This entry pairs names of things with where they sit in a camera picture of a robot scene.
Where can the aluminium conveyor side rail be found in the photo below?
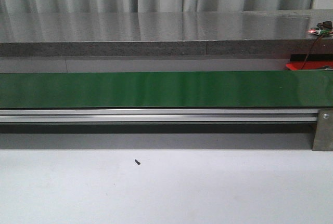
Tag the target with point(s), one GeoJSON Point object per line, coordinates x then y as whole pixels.
{"type": "Point", "coordinates": [158, 115]}

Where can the green conveyor belt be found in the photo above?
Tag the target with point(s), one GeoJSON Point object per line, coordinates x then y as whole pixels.
{"type": "Point", "coordinates": [271, 89]}

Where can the small lit circuit board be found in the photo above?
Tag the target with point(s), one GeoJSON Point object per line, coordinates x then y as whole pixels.
{"type": "Point", "coordinates": [322, 29]}

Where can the steel conveyor support bracket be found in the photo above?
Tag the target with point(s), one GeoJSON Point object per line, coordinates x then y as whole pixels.
{"type": "Point", "coordinates": [323, 135]}

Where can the red plastic tray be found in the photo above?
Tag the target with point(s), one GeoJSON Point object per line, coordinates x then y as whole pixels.
{"type": "Point", "coordinates": [311, 65]}

